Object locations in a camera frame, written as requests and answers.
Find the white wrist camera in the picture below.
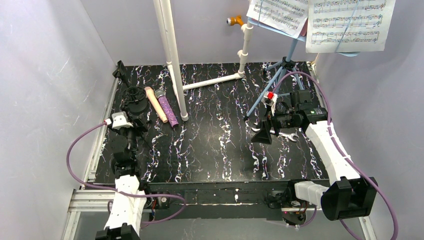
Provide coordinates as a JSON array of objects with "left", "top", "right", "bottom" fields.
[
  {"left": 104, "top": 111, "right": 134, "bottom": 130},
  {"left": 261, "top": 91, "right": 278, "bottom": 116}
]

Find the orange pipe valve fitting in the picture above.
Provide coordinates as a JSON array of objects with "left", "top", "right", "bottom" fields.
[{"left": 226, "top": 15, "right": 245, "bottom": 26}]

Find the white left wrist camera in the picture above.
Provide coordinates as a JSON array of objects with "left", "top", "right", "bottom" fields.
[{"left": 104, "top": 111, "right": 134, "bottom": 130}]

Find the black tripod shock-mount stand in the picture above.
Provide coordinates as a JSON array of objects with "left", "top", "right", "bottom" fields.
[{"left": 120, "top": 86, "right": 153, "bottom": 151}]

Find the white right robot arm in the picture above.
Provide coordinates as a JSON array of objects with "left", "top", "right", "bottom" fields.
[{"left": 251, "top": 90, "right": 377, "bottom": 221}]

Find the silver open-end wrench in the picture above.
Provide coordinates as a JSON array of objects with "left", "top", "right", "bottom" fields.
[{"left": 251, "top": 128, "right": 299, "bottom": 142}]

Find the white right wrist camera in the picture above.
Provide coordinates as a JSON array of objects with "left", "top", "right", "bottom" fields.
[{"left": 261, "top": 91, "right": 278, "bottom": 116}]

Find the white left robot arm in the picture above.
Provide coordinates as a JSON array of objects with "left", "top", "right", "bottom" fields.
[{"left": 95, "top": 127, "right": 147, "bottom": 240}]

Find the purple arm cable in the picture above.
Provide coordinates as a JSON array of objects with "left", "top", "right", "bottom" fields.
[
  {"left": 271, "top": 71, "right": 399, "bottom": 240},
  {"left": 66, "top": 120, "right": 187, "bottom": 229}
]

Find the pink toy microphone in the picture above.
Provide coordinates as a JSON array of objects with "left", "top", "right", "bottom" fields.
[{"left": 144, "top": 86, "right": 168, "bottom": 123}]

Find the purple glitter microphone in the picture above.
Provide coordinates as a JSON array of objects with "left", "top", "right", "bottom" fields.
[{"left": 154, "top": 89, "right": 179, "bottom": 128}]

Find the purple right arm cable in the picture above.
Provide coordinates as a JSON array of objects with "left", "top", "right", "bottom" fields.
[{"left": 271, "top": 71, "right": 399, "bottom": 240}]

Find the black round-base microphone stand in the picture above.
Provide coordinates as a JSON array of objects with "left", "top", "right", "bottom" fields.
[{"left": 112, "top": 60, "right": 148, "bottom": 116}]

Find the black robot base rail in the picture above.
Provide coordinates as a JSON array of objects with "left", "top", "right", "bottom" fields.
[{"left": 120, "top": 178, "right": 332, "bottom": 222}]

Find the blue tripod music stand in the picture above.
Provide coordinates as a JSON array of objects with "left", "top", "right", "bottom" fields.
[{"left": 244, "top": 18, "right": 360, "bottom": 121}]

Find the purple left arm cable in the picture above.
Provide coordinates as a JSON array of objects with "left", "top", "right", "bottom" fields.
[{"left": 66, "top": 120, "right": 187, "bottom": 229}]

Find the sheet music page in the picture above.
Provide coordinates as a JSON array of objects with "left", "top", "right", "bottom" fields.
[
  {"left": 305, "top": 0, "right": 396, "bottom": 54},
  {"left": 246, "top": 0, "right": 309, "bottom": 38}
]

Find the white PVC pipe frame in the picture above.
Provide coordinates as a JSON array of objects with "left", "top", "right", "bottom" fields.
[{"left": 153, "top": 0, "right": 254, "bottom": 122}]

